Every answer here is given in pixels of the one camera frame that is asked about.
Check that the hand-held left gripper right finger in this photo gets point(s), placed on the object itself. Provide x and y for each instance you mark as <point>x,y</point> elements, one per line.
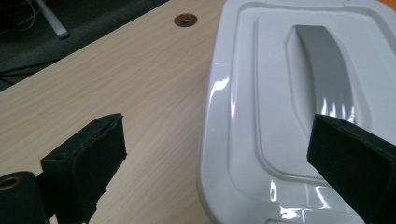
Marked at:
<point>355,165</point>

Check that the white metal stand leg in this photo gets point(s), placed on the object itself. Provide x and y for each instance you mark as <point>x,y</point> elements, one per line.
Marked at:
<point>54,20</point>

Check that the white storage box lid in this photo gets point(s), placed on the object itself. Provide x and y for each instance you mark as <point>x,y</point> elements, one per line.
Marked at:
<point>249,124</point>

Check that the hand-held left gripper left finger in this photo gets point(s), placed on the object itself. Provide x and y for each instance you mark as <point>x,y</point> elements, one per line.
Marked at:
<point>91,163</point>

